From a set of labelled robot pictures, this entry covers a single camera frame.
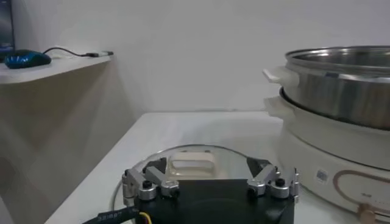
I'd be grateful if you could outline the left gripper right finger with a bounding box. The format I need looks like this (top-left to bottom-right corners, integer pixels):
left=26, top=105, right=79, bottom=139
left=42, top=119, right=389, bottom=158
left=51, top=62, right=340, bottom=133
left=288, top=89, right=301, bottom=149
left=246, top=156, right=300, bottom=204

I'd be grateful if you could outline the stainless steel steamer pot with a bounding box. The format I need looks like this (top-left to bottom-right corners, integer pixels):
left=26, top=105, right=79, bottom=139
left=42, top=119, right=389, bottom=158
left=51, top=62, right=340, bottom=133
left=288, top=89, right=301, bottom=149
left=262, top=45, right=390, bottom=131

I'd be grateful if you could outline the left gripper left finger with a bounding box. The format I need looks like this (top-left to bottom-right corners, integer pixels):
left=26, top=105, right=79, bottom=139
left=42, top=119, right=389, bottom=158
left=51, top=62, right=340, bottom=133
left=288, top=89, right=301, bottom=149
left=121, top=157, right=181, bottom=208

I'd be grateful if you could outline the dark monitor screen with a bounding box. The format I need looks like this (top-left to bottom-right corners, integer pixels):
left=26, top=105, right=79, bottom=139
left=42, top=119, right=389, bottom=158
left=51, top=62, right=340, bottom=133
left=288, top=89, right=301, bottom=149
left=0, top=0, right=15, bottom=61

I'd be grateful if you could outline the black cable with adapter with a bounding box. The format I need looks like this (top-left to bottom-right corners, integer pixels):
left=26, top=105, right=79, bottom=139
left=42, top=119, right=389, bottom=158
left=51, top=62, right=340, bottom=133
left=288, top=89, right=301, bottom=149
left=42, top=46, right=115, bottom=58

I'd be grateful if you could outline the blue computer mouse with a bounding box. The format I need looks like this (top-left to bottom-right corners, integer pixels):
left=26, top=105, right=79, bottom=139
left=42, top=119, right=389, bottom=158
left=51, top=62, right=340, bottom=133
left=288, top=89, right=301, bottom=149
left=4, top=49, right=52, bottom=69

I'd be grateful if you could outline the glass lid with cream handle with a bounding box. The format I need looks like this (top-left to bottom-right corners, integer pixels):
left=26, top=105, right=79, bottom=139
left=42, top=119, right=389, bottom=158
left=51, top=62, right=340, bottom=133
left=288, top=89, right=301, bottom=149
left=112, top=144, right=286, bottom=217

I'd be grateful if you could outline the white side desk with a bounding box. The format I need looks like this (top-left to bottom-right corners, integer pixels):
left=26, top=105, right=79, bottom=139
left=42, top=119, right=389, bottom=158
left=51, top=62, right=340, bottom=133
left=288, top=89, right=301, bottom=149
left=0, top=54, right=112, bottom=85

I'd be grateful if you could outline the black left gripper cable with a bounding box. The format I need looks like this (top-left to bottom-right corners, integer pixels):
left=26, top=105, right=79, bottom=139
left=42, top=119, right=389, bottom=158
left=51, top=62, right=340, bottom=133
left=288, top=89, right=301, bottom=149
left=81, top=206, right=153, bottom=224

